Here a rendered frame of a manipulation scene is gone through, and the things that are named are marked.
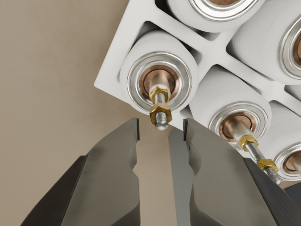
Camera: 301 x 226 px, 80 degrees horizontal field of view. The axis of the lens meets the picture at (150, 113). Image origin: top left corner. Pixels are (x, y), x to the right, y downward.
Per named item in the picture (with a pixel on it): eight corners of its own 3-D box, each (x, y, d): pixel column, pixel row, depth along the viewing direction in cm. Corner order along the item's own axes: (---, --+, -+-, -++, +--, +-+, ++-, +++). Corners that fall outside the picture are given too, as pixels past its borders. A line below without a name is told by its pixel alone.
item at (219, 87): (234, 85, 40) (286, 132, 24) (196, 109, 43) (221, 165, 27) (212, 49, 36) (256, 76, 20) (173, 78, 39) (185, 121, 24)
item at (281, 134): (217, 98, 41) (256, 151, 26) (260, 78, 39) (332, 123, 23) (231, 129, 45) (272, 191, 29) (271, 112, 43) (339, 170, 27)
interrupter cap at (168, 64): (127, 110, 23) (126, 112, 23) (126, 48, 20) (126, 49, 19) (186, 113, 23) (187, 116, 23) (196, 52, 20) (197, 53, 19)
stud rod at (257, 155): (246, 133, 23) (284, 184, 16) (239, 137, 23) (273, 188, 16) (242, 128, 22) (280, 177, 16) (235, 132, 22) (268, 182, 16)
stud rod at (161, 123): (153, 91, 20) (152, 129, 13) (156, 83, 20) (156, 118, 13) (162, 93, 20) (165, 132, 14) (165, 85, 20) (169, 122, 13)
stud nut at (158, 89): (148, 99, 19) (148, 102, 18) (152, 84, 18) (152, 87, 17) (166, 104, 19) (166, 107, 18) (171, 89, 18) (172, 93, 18)
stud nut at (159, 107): (146, 117, 15) (146, 122, 15) (152, 100, 15) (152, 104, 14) (168, 123, 16) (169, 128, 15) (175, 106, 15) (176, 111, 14)
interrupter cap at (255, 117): (274, 130, 24) (277, 133, 24) (223, 156, 27) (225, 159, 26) (251, 88, 21) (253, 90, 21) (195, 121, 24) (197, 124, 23)
